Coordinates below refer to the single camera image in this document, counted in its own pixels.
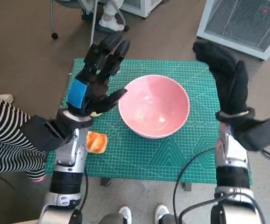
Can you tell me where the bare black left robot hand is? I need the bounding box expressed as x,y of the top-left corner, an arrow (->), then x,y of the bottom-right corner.
66,38 -> 131,117

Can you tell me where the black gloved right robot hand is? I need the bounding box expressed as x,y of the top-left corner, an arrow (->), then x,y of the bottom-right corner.
192,41 -> 250,116

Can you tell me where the long toasted toy bread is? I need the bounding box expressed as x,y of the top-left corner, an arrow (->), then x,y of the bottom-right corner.
86,131 -> 108,154

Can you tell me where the pink bowl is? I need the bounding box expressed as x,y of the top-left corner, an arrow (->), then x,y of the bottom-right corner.
118,74 -> 191,140

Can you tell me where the grey metal chair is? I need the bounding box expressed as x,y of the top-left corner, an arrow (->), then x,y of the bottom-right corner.
50,0 -> 130,47

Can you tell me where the white appliance with grille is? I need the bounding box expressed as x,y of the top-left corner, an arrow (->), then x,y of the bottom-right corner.
196,0 -> 270,61

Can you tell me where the person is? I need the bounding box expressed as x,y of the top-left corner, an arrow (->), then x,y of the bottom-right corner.
99,0 -> 126,32
0,90 -> 47,183

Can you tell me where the green cutting mat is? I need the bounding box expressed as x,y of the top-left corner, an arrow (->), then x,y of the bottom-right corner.
45,58 -> 230,184

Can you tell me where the beige shoe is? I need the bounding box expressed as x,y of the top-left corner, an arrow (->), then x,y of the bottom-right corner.
0,94 -> 14,103

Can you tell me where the white cabinet with vents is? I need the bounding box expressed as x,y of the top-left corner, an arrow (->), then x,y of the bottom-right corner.
120,0 -> 165,19

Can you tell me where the white sneaker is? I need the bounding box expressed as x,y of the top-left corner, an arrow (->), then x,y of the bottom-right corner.
118,206 -> 133,224
155,204 -> 170,224

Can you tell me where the dark grey leg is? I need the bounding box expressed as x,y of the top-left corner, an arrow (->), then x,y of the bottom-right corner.
159,214 -> 185,224

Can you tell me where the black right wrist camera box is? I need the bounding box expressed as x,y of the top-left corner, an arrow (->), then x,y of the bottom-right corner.
232,117 -> 270,152

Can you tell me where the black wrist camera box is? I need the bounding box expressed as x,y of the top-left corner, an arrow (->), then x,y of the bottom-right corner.
20,114 -> 74,151
232,117 -> 270,152

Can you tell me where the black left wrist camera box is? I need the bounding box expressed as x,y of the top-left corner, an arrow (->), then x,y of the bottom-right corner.
20,114 -> 74,151

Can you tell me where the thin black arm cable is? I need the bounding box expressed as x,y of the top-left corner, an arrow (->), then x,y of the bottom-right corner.
172,147 -> 217,224

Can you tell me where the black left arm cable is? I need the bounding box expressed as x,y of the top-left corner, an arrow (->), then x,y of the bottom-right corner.
73,168 -> 89,224

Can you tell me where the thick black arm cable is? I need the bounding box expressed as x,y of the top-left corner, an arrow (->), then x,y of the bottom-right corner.
178,197 -> 265,224

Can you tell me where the black floor cable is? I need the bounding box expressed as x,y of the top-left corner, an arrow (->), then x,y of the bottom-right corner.
0,175 -> 47,206

